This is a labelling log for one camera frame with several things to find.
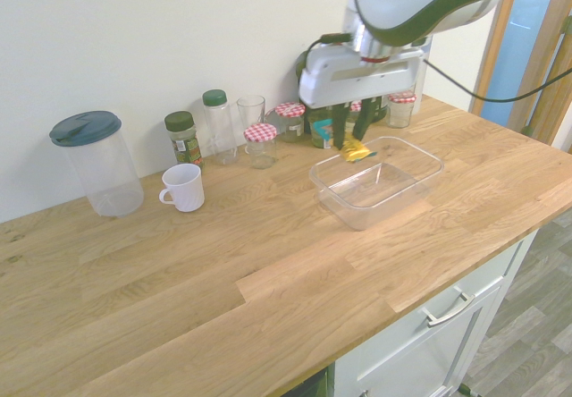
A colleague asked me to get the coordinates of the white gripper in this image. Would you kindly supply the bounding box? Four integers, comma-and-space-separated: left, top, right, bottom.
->
298, 42, 425, 150

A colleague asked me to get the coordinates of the gold protein bar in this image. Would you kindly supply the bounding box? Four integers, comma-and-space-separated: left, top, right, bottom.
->
336, 131, 379, 165

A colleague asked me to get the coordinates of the clear plastic food container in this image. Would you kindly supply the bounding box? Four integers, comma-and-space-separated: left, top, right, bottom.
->
308, 135, 444, 232

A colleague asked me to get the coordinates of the glass jar red checkered lid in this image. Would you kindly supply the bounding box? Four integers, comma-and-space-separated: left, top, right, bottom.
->
347, 99, 364, 126
273, 101, 307, 143
386, 91, 417, 130
243, 123, 279, 171

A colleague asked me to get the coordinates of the glass jar teal label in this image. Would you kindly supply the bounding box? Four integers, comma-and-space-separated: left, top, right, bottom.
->
307, 106, 337, 150

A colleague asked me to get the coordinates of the clear drinking glass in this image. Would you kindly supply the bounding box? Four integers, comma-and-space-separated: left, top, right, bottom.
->
236, 95, 267, 131

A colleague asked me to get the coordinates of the clear bottle green cap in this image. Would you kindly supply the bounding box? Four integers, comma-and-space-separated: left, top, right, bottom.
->
201, 89, 239, 166

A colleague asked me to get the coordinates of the spice jar dark green lid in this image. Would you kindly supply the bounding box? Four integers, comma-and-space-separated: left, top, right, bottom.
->
164, 110, 206, 169

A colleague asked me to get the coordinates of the white ceramic mug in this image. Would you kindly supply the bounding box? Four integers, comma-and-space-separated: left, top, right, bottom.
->
158, 163, 206, 213

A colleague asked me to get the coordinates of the clear pitcher dark blue lid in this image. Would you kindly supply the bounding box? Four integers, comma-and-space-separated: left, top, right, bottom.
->
48, 110, 145, 218

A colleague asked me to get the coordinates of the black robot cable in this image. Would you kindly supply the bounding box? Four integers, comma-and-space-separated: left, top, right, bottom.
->
422, 58, 572, 103

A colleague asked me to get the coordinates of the wooden door frame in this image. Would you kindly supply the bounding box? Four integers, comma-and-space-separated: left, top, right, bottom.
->
468, 0, 572, 148

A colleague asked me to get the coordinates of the silver drawer handle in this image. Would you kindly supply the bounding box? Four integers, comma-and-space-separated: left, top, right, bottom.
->
421, 291, 476, 329

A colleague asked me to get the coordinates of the white drawer with metal handle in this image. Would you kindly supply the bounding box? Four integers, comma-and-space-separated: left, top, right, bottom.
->
333, 229, 540, 397

